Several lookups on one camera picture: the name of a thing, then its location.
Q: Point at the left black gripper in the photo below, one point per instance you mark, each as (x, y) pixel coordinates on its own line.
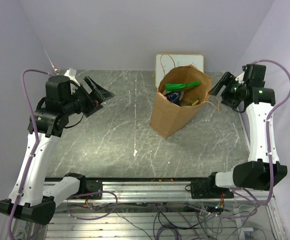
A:
(93, 106)

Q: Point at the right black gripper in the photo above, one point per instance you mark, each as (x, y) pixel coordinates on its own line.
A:
(224, 81)

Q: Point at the brown paper bag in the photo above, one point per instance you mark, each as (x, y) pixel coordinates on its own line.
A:
(167, 118)

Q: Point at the blue Burts crisps bag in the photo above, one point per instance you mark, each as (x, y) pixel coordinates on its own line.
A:
(174, 97)

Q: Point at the green cassava chips bag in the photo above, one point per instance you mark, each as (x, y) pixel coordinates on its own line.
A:
(172, 87)

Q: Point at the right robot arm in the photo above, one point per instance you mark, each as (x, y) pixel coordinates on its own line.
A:
(263, 170)

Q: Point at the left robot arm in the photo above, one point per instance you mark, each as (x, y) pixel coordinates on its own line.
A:
(28, 201)

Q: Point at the green yellow snack packet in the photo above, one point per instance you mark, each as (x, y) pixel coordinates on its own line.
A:
(194, 103)

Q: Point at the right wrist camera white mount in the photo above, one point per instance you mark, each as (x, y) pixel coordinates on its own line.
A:
(255, 72)

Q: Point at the small whiteboard yellow frame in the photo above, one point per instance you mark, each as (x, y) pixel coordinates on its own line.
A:
(164, 62)

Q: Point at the aluminium rail frame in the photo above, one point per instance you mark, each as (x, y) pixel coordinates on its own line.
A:
(151, 209)

